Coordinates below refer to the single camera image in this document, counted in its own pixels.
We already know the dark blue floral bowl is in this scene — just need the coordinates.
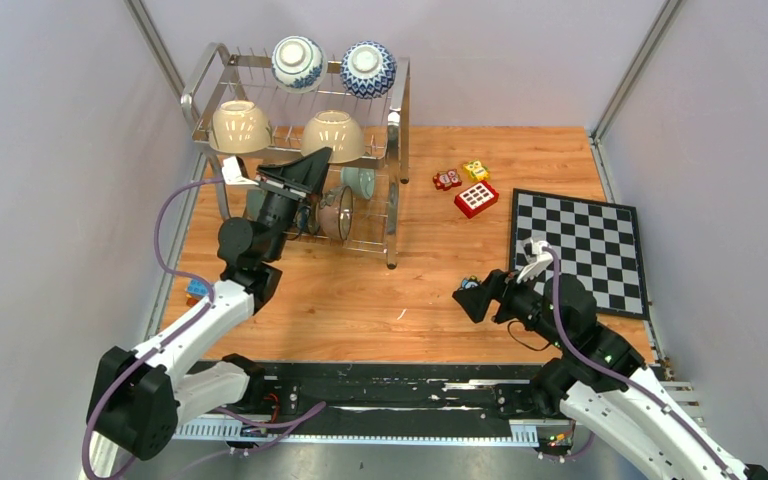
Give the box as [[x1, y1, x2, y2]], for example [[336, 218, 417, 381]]
[[295, 199, 321, 236]]

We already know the blue owl toy block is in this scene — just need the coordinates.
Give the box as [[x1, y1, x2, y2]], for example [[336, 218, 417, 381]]
[[458, 276, 481, 291]]

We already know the cream bowl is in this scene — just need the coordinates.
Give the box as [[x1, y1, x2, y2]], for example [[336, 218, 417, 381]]
[[209, 100, 273, 155], [300, 110, 365, 164]]

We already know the blue orange toy car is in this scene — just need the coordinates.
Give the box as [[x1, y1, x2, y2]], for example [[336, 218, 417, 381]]
[[185, 279, 209, 307]]

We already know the black white checkerboard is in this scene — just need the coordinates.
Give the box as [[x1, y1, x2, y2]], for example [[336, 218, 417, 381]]
[[508, 189, 650, 320]]

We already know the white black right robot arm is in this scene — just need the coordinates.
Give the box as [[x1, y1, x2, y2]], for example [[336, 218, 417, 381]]
[[453, 270, 768, 479]]

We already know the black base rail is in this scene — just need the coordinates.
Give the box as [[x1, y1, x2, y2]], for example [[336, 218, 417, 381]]
[[191, 360, 562, 439]]

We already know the red owl toy block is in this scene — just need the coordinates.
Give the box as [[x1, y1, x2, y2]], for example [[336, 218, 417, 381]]
[[432, 169, 462, 191]]

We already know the yellow owl toy block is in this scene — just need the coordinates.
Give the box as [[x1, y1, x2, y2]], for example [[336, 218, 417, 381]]
[[463, 159, 490, 183]]

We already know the blue white patterned bowl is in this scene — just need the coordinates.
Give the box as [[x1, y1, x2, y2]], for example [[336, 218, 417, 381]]
[[339, 40, 398, 99]]

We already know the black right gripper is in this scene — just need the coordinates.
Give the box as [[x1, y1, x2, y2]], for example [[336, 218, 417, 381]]
[[451, 261, 569, 350]]

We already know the white blue floral bowl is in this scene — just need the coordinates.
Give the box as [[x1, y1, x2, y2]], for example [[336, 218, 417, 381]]
[[271, 35, 328, 94]]

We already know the small celadon cup right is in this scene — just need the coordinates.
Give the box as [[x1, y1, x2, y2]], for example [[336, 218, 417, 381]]
[[340, 167, 376, 200]]

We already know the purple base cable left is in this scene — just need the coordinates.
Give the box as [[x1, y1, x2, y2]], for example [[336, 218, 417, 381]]
[[214, 399, 330, 458]]

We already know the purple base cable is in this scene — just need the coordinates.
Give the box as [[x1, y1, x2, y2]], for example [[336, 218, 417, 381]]
[[534, 429, 599, 464], [214, 399, 330, 458]]

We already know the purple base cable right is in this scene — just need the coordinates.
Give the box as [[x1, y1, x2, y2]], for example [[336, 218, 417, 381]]
[[534, 429, 599, 464]]

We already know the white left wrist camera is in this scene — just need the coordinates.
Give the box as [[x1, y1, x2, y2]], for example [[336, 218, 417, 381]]
[[221, 156, 258, 188]]

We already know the steel two-tier dish rack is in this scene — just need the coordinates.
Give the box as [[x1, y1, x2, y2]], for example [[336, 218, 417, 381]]
[[180, 43, 411, 269]]

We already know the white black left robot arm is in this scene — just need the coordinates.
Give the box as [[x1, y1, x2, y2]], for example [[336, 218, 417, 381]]
[[87, 147, 332, 461]]

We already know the red calculator toy block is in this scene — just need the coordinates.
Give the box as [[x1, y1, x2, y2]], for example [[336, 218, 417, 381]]
[[454, 181, 500, 219]]

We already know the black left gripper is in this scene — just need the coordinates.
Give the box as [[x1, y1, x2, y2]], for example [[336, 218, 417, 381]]
[[254, 148, 333, 263]]

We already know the pink brown bowl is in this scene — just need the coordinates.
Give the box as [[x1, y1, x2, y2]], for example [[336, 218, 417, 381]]
[[317, 185, 354, 241]]

